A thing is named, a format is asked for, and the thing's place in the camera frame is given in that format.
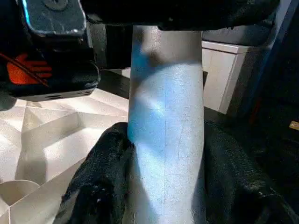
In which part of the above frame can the white sideboard cabinet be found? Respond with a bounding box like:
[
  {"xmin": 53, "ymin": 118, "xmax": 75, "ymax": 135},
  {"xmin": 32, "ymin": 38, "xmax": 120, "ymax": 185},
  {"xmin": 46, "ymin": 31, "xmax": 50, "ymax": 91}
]
[{"xmin": 201, "ymin": 40, "xmax": 264, "ymax": 115}]

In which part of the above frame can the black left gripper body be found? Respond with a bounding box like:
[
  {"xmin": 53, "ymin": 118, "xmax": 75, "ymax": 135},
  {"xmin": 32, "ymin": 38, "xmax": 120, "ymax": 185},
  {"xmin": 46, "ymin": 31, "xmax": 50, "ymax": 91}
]
[{"xmin": 0, "ymin": 0, "xmax": 109, "ymax": 112}]

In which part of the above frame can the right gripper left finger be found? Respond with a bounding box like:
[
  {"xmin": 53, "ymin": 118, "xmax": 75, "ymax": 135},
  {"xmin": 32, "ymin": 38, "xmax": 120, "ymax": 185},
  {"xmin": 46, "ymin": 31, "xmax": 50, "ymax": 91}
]
[{"xmin": 53, "ymin": 121, "xmax": 137, "ymax": 224}]

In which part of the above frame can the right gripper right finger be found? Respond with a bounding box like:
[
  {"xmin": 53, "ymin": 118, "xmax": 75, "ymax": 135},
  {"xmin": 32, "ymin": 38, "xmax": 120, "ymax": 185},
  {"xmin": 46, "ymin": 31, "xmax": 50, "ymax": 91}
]
[{"xmin": 202, "ymin": 119, "xmax": 299, "ymax": 224}]

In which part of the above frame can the white plastic table leg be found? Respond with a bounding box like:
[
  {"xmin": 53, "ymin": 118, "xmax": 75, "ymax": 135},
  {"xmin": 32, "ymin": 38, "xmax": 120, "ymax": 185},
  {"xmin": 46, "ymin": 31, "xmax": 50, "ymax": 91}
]
[{"xmin": 122, "ymin": 26, "xmax": 207, "ymax": 224}]

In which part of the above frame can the white plastic table top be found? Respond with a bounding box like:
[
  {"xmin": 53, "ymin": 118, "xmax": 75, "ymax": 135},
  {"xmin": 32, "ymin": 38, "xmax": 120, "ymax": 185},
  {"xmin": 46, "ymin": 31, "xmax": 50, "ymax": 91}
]
[{"xmin": 0, "ymin": 88, "xmax": 132, "ymax": 224}]

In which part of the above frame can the black work mat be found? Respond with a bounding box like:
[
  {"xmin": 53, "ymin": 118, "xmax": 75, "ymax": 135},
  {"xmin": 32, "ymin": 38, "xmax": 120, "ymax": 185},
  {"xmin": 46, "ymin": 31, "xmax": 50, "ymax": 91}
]
[{"xmin": 98, "ymin": 70, "xmax": 299, "ymax": 224}]

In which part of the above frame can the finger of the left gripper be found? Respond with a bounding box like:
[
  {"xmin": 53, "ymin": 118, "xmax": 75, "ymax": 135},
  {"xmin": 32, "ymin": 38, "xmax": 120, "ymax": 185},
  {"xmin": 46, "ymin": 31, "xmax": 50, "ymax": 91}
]
[{"xmin": 80, "ymin": 0, "xmax": 282, "ymax": 31}]

